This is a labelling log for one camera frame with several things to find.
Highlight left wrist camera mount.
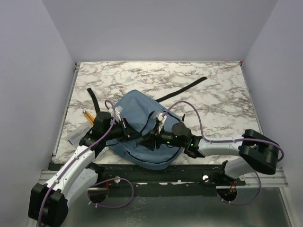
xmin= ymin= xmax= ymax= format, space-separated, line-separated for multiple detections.
xmin=108 ymin=106 xmax=123 ymax=122

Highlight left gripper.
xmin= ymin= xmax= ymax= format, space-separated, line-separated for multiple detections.
xmin=104 ymin=117 xmax=143 ymax=142

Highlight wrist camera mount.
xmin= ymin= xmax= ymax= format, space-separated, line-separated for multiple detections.
xmin=156 ymin=112 xmax=167 ymax=134
xmin=108 ymin=106 xmax=123 ymax=122

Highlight aluminium frame rail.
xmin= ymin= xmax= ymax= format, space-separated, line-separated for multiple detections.
xmin=28 ymin=62 xmax=285 ymax=227

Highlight yellow utility knife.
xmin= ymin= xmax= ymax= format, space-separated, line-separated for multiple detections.
xmin=82 ymin=111 xmax=95 ymax=125

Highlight blue backpack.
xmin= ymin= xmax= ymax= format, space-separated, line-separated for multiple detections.
xmin=86 ymin=77 xmax=208 ymax=171

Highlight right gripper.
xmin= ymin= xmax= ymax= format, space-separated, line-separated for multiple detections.
xmin=139 ymin=123 xmax=186 ymax=151

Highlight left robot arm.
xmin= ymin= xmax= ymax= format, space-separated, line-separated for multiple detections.
xmin=28 ymin=111 xmax=138 ymax=227

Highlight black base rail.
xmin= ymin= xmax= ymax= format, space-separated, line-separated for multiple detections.
xmin=48 ymin=163 xmax=247 ymax=198

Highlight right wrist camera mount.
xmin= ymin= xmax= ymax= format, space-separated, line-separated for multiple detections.
xmin=156 ymin=112 xmax=167 ymax=134

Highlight clear plastic box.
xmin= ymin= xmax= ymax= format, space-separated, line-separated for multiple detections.
xmin=67 ymin=122 xmax=92 ymax=146

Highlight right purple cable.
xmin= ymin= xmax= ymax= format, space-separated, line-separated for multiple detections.
xmin=160 ymin=101 xmax=285 ymax=206

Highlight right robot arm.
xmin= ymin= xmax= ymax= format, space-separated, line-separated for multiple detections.
xmin=140 ymin=122 xmax=279 ymax=185

